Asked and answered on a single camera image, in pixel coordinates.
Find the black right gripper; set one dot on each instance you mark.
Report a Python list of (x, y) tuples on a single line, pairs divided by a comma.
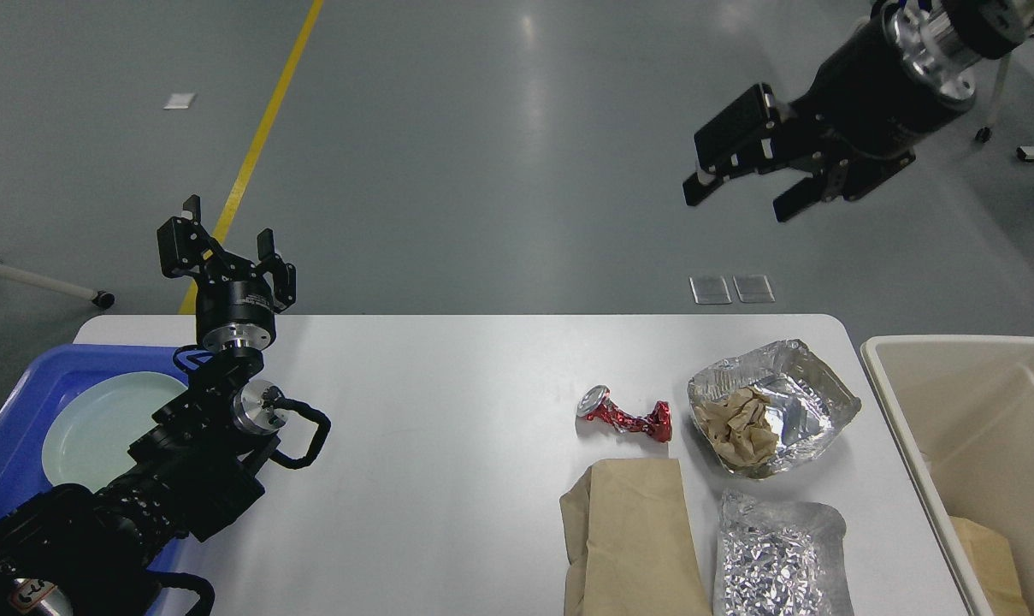
[(855, 123)]

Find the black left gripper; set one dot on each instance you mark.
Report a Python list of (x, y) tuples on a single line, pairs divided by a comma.
[(228, 313)]

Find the light green plate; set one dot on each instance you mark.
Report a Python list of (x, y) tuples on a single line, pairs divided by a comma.
[(88, 442)]

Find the clear plastic wrapper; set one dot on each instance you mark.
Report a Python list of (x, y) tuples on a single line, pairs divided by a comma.
[(810, 405)]

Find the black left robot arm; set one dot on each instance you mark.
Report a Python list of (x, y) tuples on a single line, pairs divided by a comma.
[(76, 551)]

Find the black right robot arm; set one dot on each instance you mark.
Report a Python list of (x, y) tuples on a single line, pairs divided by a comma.
[(900, 77)]

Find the right floor plate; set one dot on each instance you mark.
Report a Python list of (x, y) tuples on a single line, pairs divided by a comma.
[(754, 289)]

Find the floor plate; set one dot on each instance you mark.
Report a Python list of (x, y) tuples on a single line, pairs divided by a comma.
[(710, 290), (754, 289)]

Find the left floor plate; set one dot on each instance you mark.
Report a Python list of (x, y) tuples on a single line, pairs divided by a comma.
[(710, 290)]

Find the white floor marker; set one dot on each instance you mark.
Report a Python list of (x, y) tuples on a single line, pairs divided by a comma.
[(180, 101)]

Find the white stand leg with caster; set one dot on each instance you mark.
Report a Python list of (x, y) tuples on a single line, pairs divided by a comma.
[(101, 299)]

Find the white office chair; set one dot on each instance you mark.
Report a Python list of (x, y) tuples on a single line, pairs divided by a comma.
[(995, 94)]

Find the crumpled brown paper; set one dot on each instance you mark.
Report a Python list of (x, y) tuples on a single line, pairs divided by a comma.
[(737, 427)]

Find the crushed red can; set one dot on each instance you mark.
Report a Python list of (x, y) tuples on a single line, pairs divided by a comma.
[(597, 404)]

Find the blue plastic tray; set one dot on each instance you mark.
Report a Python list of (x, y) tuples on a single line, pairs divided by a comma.
[(48, 384)]

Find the beige plastic bin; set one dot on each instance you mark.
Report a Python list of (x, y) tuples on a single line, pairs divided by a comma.
[(961, 410)]

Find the crumpled aluminium foil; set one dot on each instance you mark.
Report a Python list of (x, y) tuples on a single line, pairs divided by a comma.
[(779, 558)]

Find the brown paper bag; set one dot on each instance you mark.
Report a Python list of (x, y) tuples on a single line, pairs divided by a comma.
[(629, 542)]

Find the brown paper in bin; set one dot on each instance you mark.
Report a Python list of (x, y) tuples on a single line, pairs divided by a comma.
[(991, 558)]

